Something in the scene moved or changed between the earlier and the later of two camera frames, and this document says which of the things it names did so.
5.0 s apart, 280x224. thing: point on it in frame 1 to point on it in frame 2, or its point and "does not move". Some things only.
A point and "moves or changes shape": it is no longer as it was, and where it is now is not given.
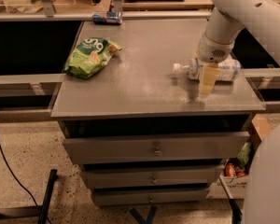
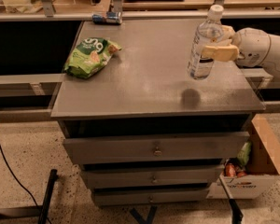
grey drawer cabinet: x=153 y=110 does not move
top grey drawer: x=165 y=147 does not move
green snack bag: x=90 y=56 does not move
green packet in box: x=243 y=156 does not move
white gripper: x=212 y=52 to x=253 y=47
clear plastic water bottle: x=230 y=69 moves or changes shape
